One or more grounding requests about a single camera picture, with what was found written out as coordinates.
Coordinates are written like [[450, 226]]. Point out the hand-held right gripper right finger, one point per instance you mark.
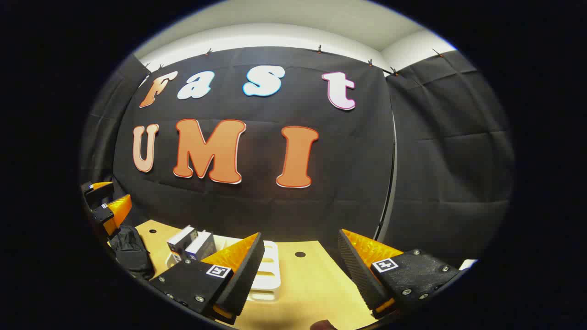
[[360, 270]]

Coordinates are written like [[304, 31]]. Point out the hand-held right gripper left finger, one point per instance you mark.
[[245, 275]]

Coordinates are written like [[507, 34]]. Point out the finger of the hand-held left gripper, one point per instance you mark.
[[107, 217], [94, 192]]

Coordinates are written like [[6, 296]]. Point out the white bookshelf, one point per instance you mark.
[[268, 275]]

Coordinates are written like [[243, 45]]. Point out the black schoolbag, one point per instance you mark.
[[130, 254]]

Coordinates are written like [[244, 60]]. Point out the blue cover book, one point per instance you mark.
[[200, 246]]

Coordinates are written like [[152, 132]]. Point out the grey portrait cover book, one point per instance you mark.
[[179, 240]]

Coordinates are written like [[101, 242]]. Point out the metal backdrop stand pole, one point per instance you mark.
[[393, 160]]

